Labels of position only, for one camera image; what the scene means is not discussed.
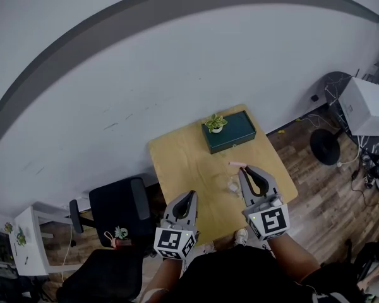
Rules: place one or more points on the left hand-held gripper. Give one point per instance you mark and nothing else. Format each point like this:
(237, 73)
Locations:
(172, 241)

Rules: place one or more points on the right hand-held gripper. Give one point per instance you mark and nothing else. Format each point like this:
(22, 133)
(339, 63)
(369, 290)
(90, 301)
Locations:
(271, 221)

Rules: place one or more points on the clear plastic cup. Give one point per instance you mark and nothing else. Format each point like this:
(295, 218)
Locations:
(233, 186)

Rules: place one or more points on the pink straw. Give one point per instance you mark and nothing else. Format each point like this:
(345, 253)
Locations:
(236, 163)

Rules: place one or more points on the person's left forearm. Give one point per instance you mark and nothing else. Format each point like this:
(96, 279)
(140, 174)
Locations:
(165, 276)

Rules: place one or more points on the person's right forearm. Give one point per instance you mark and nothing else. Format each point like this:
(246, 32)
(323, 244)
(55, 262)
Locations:
(290, 257)

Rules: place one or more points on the person's white shoe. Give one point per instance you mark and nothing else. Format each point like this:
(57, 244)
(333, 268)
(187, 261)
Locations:
(241, 237)

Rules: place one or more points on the dark green box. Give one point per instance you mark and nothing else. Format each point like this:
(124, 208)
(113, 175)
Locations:
(237, 129)

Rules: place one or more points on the black office chair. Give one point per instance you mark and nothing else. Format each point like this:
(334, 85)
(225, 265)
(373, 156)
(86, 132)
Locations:
(113, 200)

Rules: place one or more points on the small potted plant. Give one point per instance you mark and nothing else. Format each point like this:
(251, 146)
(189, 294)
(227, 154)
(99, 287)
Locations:
(217, 124)

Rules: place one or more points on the black round table base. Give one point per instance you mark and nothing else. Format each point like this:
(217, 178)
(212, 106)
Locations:
(324, 145)

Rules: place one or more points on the person's black clothing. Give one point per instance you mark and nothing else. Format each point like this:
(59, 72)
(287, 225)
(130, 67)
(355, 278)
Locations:
(240, 279)

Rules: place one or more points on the white cardboard box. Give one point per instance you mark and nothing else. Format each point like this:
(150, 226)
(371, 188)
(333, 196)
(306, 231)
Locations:
(364, 106)

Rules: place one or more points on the white side table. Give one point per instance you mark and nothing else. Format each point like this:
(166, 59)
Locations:
(28, 248)

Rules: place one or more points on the black wall adapter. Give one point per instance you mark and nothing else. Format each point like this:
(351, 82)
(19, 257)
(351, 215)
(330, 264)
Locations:
(315, 98)

